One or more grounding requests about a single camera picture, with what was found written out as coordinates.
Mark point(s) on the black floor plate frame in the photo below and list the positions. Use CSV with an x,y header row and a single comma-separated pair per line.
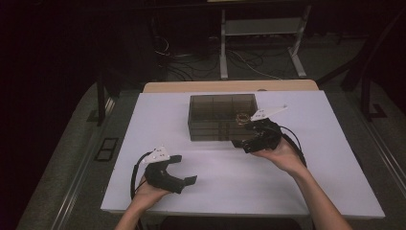
x,y
107,149

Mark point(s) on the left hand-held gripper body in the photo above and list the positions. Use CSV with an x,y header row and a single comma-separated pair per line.
x,y
161,179

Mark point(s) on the black upright stand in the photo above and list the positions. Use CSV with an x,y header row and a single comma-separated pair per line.
x,y
365,96
101,102

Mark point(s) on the metal floor rail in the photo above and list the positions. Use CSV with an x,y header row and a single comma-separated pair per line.
x,y
387,163
75,188

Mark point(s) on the grey metal stand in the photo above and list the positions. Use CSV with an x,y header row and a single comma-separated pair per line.
x,y
261,26

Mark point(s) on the smoky clear drawer organizer case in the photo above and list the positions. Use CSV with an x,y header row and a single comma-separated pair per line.
x,y
217,107

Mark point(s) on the smoky clear plastic drawer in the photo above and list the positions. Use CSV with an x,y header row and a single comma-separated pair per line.
x,y
204,124
204,131
204,137

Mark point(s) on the person's left hand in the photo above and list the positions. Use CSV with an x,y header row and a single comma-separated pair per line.
x,y
146,196

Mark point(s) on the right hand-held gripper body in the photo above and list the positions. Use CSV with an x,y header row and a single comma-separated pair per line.
x,y
266,135

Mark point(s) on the person's right hand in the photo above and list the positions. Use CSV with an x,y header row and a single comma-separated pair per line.
x,y
284,156

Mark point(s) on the white table cover board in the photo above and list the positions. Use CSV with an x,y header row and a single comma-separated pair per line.
x,y
223,185

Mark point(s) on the wooden table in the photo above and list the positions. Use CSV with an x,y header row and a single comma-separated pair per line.
x,y
223,86

